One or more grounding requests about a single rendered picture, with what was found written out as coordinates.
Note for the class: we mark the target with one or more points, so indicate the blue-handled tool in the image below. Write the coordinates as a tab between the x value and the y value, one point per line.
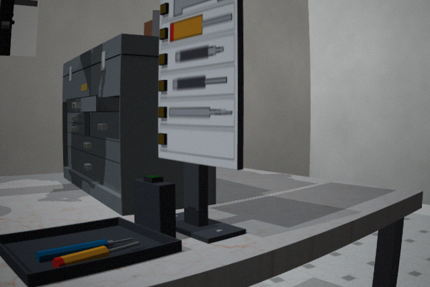
50	254

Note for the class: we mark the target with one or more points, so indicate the orange-handled screwdriver with red end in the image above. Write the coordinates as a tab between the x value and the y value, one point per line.
90	254

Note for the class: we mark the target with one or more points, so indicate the dark grey drawer chest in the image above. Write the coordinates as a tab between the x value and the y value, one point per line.
117	88

